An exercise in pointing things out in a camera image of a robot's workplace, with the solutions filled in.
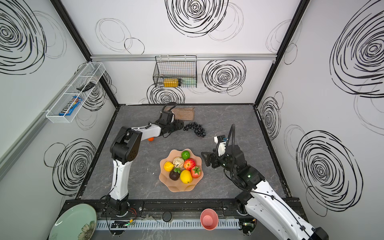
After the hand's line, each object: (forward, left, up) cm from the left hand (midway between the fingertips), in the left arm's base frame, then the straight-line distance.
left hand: (183, 124), depth 104 cm
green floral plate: (-58, +45, -2) cm, 74 cm away
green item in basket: (+9, -5, +29) cm, 31 cm away
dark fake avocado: (-6, +2, +8) cm, 10 cm away
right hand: (-28, -16, +15) cm, 35 cm away
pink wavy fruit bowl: (-41, -1, -1) cm, 41 cm away
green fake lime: (-25, -4, +5) cm, 26 cm away
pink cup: (-55, -17, -2) cm, 57 cm away
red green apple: (-35, -10, +6) cm, 37 cm away
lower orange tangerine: (-25, +12, +21) cm, 35 cm away
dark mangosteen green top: (-36, +1, +3) cm, 36 cm away
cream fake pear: (-30, -1, +5) cm, 30 cm away
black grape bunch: (-3, -10, 0) cm, 10 cm away
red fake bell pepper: (-31, -7, +5) cm, 32 cm away
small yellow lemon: (-32, +5, +4) cm, 33 cm away
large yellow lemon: (-37, -5, +3) cm, 37 cm away
